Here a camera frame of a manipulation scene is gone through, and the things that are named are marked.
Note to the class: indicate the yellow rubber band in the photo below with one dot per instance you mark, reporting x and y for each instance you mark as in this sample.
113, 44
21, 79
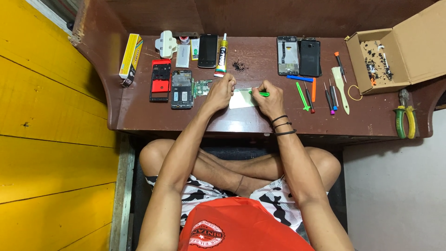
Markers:
348, 93

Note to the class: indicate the orange plastic pry tool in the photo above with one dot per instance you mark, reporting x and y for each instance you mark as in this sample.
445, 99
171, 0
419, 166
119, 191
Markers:
314, 90

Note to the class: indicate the person's left fingers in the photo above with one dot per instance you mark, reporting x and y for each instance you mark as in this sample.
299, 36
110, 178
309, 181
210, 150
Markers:
229, 83

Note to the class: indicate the silver phone middle frame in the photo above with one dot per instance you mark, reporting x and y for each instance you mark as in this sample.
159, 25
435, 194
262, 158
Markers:
287, 55

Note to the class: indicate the white green small packet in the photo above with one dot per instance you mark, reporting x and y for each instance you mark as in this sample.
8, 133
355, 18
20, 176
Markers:
194, 48

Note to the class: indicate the green plastic spudger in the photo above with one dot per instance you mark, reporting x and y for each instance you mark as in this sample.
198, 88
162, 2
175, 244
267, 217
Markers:
302, 97

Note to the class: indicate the black seat cushion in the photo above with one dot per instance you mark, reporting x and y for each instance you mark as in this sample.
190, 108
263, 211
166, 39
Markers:
139, 209

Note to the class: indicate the white power plug adapter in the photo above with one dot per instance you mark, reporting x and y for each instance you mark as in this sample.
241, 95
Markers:
166, 43

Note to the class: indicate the blue tipped black screwdriver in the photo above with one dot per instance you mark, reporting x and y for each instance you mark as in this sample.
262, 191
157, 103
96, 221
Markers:
333, 97

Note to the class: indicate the black smartphone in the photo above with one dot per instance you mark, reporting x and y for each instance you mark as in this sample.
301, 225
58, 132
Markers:
208, 50

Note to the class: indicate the open cardboard box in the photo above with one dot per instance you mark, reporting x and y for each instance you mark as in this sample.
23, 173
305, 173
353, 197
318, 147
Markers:
414, 38

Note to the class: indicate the pile of black glue scraps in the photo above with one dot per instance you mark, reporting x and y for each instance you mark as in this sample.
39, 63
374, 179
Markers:
239, 65

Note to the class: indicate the person's legs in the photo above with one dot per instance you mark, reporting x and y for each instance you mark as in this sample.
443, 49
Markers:
223, 170

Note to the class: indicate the person's left hand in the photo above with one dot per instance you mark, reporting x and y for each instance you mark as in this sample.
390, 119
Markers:
219, 94

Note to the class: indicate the green circuit board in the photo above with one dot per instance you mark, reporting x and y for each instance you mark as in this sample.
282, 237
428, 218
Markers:
201, 88

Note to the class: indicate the black opened phone chassis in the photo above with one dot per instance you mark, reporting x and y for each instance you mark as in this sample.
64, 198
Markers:
181, 90

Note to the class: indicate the purple tipped black screwdriver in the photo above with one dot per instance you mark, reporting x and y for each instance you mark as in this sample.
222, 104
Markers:
329, 101

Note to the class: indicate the red phone frame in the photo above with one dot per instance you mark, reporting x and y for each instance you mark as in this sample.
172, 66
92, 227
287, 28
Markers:
160, 83

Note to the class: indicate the black wristbands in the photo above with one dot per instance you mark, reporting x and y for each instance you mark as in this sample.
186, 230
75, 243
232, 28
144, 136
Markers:
283, 124

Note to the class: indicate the brown wooden desk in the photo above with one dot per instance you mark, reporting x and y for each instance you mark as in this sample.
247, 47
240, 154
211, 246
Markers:
156, 17

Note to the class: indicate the person's right fingers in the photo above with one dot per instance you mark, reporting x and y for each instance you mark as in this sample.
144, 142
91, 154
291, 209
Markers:
262, 88

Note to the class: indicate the black phone back cover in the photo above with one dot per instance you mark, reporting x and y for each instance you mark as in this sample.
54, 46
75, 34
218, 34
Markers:
309, 57

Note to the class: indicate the green plastic pry tool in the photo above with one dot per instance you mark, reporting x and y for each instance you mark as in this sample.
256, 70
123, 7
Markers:
263, 93

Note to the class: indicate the red tipped black screwdriver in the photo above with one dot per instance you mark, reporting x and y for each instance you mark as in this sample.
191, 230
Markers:
309, 99

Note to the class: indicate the camouflage shorts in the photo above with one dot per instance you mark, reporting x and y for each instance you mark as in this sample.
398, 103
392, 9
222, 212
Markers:
275, 204

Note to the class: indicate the silver phone battery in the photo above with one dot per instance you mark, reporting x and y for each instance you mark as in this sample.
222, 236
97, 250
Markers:
183, 55

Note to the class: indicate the person's right hand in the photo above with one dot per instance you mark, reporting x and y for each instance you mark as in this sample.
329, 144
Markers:
271, 103

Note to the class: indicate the small red white spool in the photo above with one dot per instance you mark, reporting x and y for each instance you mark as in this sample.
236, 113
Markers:
184, 39

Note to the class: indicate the yellow cardboard glue box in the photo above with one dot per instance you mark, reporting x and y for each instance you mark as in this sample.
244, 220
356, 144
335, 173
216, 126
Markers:
130, 57

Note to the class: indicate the blue plastic pry tool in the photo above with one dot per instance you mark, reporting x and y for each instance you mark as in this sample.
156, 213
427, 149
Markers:
299, 78

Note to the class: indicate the orange capped black screwdriver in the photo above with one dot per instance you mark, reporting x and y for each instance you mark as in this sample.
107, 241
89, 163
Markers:
340, 66

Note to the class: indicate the clear glue tube black label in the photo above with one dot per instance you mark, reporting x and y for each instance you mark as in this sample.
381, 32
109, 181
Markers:
221, 55

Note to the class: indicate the black scraps in box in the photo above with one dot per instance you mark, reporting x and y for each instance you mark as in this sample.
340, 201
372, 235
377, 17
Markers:
374, 66

